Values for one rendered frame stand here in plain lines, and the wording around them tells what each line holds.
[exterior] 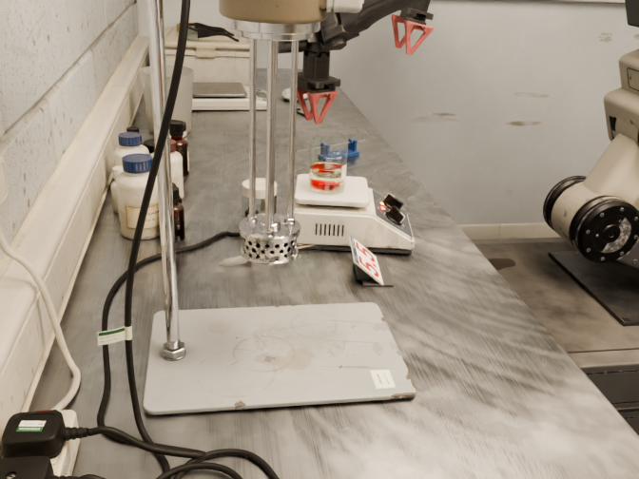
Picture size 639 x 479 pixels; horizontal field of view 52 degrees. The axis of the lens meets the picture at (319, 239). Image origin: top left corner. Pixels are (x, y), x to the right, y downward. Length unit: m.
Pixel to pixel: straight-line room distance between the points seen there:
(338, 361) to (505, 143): 2.18
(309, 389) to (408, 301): 0.26
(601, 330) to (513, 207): 1.33
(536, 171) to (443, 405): 2.29
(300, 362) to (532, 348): 0.30
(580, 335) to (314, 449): 1.13
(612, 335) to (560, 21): 1.47
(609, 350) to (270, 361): 1.07
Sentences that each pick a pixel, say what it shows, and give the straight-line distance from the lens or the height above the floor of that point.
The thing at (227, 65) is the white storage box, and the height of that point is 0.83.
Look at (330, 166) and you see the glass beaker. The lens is 1.02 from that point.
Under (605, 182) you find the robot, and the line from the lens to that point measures 1.78.
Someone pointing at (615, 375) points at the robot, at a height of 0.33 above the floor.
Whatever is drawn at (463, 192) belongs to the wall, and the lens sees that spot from 2.88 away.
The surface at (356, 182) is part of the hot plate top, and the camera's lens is 1.11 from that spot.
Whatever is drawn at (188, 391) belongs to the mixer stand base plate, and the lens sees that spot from 0.74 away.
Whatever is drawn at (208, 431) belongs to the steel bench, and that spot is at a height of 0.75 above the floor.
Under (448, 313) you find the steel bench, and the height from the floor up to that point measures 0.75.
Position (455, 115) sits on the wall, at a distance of 2.75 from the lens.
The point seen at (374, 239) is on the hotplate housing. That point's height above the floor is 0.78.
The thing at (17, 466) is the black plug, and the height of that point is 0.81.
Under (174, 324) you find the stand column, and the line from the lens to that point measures 0.76.
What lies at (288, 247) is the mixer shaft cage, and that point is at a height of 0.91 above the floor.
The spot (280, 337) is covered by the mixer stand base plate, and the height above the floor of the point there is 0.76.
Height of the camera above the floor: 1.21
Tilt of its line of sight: 25 degrees down
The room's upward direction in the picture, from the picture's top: 3 degrees clockwise
